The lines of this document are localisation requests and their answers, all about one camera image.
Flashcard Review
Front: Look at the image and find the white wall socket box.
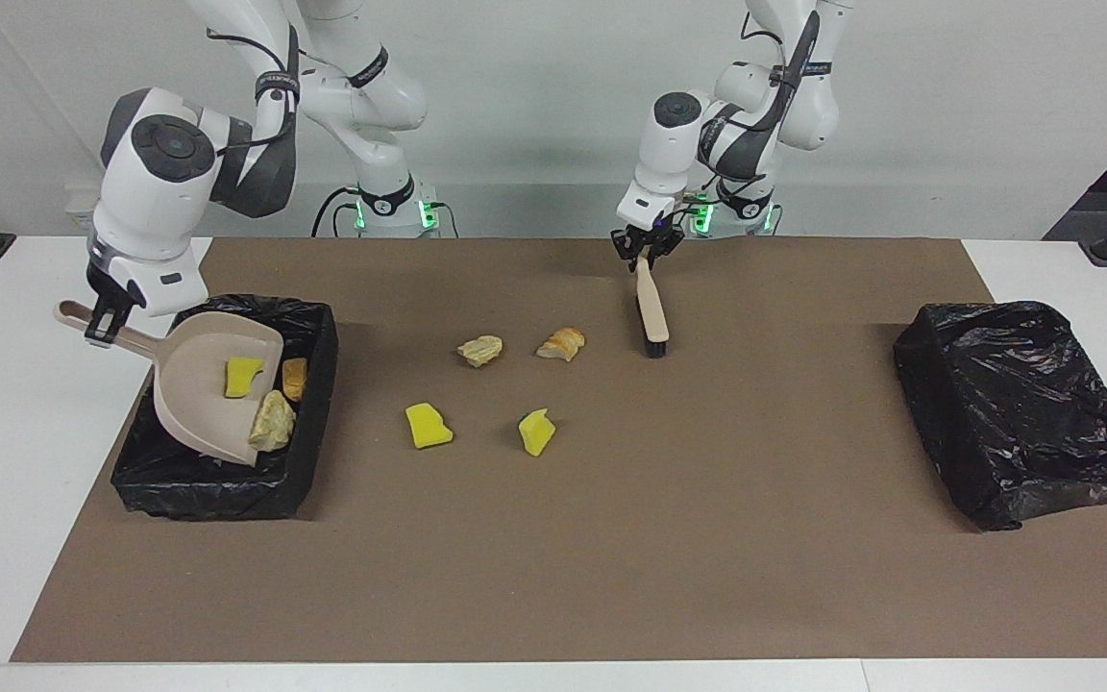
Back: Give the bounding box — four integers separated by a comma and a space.
65, 187, 101, 232

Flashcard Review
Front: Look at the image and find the small curved yellow sponge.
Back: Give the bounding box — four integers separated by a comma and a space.
224, 358, 266, 399

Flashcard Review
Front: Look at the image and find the beige plastic dustpan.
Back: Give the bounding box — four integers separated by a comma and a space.
54, 300, 285, 468

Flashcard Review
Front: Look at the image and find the small pale bread chunk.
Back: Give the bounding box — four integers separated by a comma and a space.
457, 334, 504, 369

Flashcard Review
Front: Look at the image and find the large pale bread chunk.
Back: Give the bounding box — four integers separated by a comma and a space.
247, 389, 297, 453

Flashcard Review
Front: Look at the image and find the large yellow sponge piece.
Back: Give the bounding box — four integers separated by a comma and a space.
406, 402, 455, 450

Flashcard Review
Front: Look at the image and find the yellow sponge with green backing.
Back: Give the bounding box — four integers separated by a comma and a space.
518, 408, 557, 457

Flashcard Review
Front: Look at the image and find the black bag-lined bin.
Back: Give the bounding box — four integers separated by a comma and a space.
110, 294, 340, 522
892, 301, 1107, 531

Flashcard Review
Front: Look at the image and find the beige hand brush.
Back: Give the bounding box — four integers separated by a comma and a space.
632, 252, 672, 359

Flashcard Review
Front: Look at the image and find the striped croissant piece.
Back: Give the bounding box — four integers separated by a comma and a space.
536, 327, 587, 363

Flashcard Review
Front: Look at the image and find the brown table mat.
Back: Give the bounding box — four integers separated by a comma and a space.
11, 237, 1107, 664

